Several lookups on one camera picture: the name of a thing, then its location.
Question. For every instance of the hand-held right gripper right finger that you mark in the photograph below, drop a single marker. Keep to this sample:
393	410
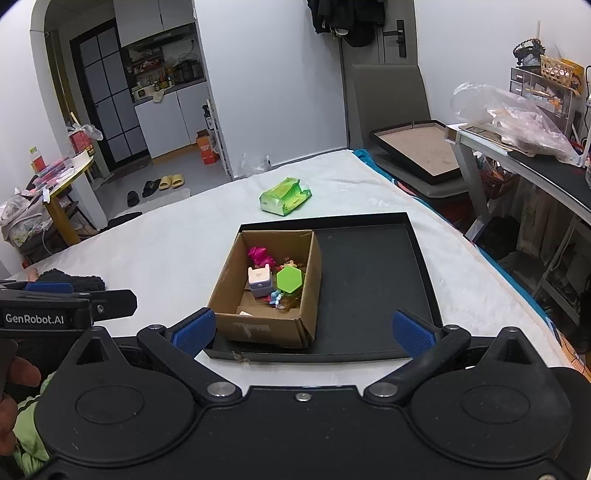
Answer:
411	332

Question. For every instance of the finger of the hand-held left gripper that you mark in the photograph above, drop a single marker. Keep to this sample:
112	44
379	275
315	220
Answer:
48	287
115	304

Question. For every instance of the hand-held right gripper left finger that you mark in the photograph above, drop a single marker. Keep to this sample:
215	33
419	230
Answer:
194	332

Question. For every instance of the black shallow tray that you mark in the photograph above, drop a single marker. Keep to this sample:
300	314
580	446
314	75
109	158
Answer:
369	286

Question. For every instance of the brown cardboard box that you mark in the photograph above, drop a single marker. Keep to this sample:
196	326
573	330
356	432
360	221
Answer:
258	330

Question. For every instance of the purple cube toy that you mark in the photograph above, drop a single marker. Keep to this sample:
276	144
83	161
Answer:
260	281

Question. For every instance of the green cube toy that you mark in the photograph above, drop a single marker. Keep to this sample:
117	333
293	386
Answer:
288	280

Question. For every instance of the small brown-haired figurine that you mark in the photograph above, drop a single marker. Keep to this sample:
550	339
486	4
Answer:
291	265

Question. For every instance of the person's left hand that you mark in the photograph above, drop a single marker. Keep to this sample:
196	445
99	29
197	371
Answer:
21	374

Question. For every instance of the black fuzzy cloth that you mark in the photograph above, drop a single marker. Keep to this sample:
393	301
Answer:
69	279

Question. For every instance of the yellow table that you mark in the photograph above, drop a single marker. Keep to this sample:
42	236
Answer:
60	217

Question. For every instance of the pile of plastic bags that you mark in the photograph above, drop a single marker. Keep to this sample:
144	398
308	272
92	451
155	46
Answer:
21	217

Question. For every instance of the small blue toy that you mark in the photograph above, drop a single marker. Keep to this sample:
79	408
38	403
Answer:
275	297

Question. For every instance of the pink toy figure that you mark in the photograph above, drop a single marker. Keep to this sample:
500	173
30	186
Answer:
258	256

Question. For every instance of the black slipper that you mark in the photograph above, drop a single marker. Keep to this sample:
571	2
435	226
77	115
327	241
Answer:
133	198
151	188

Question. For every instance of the yellow slipper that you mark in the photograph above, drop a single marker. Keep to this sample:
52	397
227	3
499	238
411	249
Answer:
178	180
165	182

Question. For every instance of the black bag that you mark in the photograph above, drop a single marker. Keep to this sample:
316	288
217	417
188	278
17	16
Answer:
501	235

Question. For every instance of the plastic bag with red box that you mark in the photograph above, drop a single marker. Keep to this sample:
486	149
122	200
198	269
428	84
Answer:
83	136

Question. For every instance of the green tissue packet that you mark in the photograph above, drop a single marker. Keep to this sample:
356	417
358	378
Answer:
284	198

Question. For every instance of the red basket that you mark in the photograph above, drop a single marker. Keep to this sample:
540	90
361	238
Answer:
498	182

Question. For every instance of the orange cardboard box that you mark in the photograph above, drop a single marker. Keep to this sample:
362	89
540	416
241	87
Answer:
207	150

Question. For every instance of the black tray lid brown inside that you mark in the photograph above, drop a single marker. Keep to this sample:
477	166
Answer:
415	147

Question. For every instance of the white kitchen cabinet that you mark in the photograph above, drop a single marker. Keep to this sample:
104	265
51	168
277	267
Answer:
161	120

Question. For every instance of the white narrow rack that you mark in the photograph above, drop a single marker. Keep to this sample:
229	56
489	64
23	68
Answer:
217	138

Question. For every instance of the black framed glass door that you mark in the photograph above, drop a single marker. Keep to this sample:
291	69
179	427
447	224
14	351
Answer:
111	92

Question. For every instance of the white desk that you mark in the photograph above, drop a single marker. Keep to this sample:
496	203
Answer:
545	170

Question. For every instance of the grey chair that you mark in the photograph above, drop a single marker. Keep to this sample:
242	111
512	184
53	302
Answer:
388	97

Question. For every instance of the large clear plastic bag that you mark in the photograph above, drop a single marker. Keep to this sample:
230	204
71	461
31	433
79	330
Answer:
508	115

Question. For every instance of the clear drawer organizer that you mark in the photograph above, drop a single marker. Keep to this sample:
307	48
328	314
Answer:
545	92

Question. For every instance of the grey door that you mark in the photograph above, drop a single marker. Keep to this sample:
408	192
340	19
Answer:
385	46

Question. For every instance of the wicker basket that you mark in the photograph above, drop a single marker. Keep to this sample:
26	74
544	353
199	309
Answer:
561	69

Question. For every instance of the black hanging clothes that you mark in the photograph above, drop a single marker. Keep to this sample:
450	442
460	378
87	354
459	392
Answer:
346	18

